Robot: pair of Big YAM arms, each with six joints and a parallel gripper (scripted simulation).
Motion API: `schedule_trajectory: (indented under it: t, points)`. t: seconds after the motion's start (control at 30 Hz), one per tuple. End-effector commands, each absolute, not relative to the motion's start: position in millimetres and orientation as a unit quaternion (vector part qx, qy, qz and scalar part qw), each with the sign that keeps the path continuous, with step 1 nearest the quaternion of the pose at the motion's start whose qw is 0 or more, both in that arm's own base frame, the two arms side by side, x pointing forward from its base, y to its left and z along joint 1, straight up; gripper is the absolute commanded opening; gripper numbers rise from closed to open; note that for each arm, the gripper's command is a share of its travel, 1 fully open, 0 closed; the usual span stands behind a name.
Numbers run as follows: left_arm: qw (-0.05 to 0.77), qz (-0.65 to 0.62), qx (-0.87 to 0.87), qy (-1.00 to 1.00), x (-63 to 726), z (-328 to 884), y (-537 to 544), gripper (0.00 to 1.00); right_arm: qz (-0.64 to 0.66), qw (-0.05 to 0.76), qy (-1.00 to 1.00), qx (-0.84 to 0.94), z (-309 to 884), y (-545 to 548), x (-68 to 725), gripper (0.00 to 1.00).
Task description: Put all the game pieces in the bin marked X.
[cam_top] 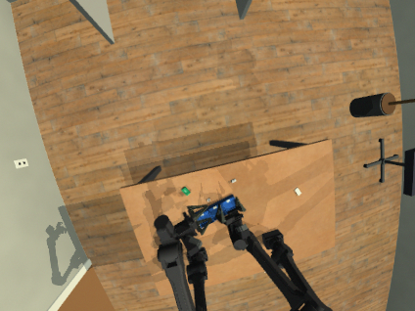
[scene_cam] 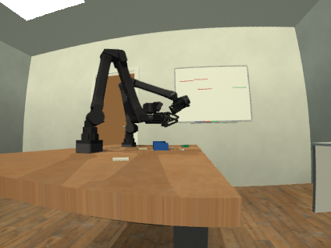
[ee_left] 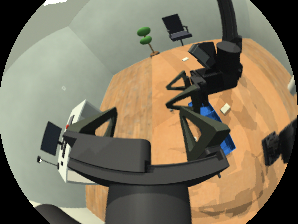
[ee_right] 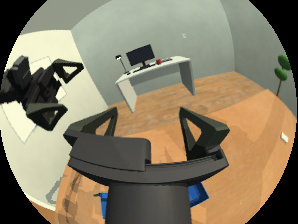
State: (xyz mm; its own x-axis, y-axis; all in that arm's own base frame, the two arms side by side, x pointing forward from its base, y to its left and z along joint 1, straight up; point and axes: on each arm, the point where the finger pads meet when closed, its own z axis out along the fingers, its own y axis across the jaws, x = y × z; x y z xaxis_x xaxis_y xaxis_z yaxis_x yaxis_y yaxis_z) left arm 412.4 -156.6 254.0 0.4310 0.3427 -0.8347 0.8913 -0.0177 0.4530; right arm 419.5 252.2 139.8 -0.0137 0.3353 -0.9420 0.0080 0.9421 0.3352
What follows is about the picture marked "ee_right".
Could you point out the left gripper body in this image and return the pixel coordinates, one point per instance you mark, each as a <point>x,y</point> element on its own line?
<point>39,94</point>

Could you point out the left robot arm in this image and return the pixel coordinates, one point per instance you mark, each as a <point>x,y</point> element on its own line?
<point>19,77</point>

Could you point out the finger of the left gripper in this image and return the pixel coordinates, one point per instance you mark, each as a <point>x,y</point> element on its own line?
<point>60,63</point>
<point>35,112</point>

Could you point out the blue rack of bins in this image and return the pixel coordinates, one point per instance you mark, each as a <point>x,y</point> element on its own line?
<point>197,194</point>

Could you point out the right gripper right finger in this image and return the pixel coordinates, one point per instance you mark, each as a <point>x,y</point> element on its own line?
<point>213,132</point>

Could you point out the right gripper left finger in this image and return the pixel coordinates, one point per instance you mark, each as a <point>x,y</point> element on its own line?
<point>90,124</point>

